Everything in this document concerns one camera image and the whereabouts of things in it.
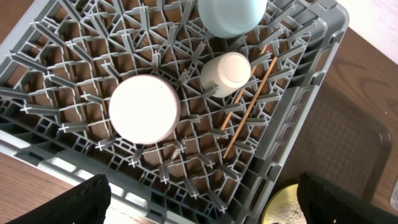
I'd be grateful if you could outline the clear plastic container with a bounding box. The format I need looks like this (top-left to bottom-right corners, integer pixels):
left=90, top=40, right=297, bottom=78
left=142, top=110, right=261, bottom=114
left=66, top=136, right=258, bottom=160
left=390, top=181, right=398, bottom=210

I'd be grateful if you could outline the pink bowl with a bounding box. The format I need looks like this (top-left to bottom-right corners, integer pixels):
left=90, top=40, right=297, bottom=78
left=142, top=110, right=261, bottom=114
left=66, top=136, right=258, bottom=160
left=109, top=75, right=181, bottom=144

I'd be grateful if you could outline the grey plastic dish rack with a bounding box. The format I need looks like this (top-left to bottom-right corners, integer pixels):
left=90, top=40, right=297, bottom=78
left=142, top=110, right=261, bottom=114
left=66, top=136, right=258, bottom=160
left=1, top=1, right=349, bottom=223

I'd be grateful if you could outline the patterned wooden chopstick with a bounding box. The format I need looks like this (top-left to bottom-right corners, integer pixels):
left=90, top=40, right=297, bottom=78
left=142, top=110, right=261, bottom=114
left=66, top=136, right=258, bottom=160
left=220, top=44, right=267, bottom=130

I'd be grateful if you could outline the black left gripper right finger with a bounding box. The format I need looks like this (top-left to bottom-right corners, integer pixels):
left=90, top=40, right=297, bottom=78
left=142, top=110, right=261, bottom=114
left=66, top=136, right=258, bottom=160
left=297, top=172, right=397, bottom=224

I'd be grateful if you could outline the cream plastic cup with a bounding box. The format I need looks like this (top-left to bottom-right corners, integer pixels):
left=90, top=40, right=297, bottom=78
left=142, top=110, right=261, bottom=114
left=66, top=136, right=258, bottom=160
left=200, top=52, right=251, bottom=98

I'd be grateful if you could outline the dark brown serving tray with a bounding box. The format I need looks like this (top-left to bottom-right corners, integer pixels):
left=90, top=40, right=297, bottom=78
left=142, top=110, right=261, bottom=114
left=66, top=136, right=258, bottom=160
left=273, top=83, right=392, bottom=201

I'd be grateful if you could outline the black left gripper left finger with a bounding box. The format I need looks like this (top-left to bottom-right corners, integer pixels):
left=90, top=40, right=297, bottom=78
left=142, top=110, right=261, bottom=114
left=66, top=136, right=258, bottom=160
left=7, top=174, right=111, bottom=224

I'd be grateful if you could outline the plain wooden chopstick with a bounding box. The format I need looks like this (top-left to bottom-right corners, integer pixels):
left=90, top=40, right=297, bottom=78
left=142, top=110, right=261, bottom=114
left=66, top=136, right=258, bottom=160
left=223, top=57, right=277, bottom=159

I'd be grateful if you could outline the yellow plate with crumbs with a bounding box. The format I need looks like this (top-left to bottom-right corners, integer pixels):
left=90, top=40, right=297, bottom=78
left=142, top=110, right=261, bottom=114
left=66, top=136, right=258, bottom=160
left=261, top=184, right=307, bottom=224

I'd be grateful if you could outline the light blue bowl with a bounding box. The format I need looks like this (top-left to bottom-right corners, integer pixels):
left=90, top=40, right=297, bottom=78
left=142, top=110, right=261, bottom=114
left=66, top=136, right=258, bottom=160
left=197, top=0, right=267, bottom=39

